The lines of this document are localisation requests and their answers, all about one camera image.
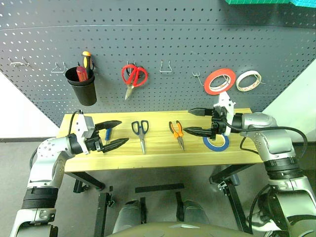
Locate silver wire loop hook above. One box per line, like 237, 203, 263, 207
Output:
50, 62, 68, 74
158, 60, 174, 74

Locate white tape roll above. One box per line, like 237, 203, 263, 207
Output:
236, 70, 262, 93

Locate grey perforated pegboard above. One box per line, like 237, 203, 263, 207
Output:
0, 0, 316, 128

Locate blue tape roll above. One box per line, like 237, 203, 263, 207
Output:
202, 133, 231, 152

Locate green cutting mat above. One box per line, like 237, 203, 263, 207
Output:
224, 0, 316, 8

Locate orange and black screwdriver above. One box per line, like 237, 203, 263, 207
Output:
81, 51, 94, 76

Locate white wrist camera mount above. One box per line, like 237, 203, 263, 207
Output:
213, 91, 236, 136
75, 114, 96, 156

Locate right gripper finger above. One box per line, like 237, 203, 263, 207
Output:
183, 126, 214, 139
188, 107, 214, 117

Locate red handled scissors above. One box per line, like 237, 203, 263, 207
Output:
121, 63, 149, 101

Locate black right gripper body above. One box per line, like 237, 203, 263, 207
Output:
210, 108, 229, 141

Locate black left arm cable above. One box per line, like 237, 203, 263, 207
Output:
69, 110, 83, 136

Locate dark olive robot torso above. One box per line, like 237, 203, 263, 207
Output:
105, 221, 245, 237

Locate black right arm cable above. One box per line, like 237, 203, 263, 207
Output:
231, 125, 309, 158

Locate black plastic cup holder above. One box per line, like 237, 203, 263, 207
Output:
65, 66, 97, 107

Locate blue and black scissors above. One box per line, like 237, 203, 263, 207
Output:
131, 119, 150, 155

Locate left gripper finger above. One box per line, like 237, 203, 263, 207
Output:
94, 120, 123, 131
101, 137, 130, 154

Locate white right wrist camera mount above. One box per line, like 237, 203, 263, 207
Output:
213, 91, 236, 136

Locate red tape roll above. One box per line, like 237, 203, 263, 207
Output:
203, 68, 237, 96

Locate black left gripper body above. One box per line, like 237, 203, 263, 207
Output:
85, 129, 105, 153

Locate white double pegboard hook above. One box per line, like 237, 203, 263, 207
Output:
9, 57, 32, 68

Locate orange handled needle-nose pliers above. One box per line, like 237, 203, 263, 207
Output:
168, 120, 186, 152

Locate black tape strip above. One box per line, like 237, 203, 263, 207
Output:
135, 183, 186, 194

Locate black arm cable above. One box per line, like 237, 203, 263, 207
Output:
69, 110, 83, 136
231, 125, 309, 158

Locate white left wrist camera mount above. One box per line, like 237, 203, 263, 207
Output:
75, 114, 96, 156

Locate red handled screwdriver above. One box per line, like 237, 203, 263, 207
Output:
76, 66, 88, 82

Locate black metal table leg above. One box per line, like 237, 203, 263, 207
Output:
209, 163, 257, 235
64, 171, 110, 237

